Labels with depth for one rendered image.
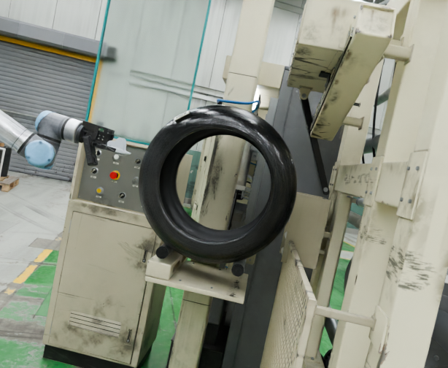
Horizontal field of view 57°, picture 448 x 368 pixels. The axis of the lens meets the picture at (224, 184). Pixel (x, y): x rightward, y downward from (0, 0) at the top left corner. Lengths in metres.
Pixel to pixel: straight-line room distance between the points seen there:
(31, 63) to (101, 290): 9.31
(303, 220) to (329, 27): 0.82
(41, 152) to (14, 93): 9.76
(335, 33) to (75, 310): 1.91
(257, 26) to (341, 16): 0.69
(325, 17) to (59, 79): 10.09
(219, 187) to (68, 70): 9.48
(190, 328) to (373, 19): 1.45
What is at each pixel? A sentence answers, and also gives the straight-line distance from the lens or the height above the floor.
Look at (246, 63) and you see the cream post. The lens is 1.88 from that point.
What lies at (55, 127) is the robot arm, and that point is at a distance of 1.70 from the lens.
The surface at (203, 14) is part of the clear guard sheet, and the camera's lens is 2.33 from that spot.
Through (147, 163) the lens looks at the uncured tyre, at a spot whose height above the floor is 1.20.
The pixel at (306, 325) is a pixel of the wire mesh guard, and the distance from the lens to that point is 1.02.
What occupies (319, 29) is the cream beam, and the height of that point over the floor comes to 1.69.
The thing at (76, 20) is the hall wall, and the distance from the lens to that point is 11.37.
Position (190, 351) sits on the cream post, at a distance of 2.02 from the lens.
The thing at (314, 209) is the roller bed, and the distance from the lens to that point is 1.77.
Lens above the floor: 1.27
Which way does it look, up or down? 3 degrees down
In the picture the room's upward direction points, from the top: 12 degrees clockwise
